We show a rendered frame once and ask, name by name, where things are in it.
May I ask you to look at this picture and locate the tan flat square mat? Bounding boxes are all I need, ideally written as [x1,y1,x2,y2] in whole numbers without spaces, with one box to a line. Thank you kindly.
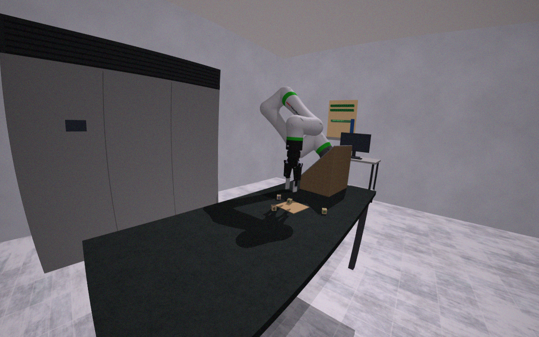
[276,201,309,214]

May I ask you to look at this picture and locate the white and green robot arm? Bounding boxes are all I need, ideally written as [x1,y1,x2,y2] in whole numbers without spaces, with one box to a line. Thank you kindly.
[260,86,332,158]

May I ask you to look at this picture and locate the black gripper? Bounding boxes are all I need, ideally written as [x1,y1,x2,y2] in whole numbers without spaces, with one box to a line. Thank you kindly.
[284,151,303,192]

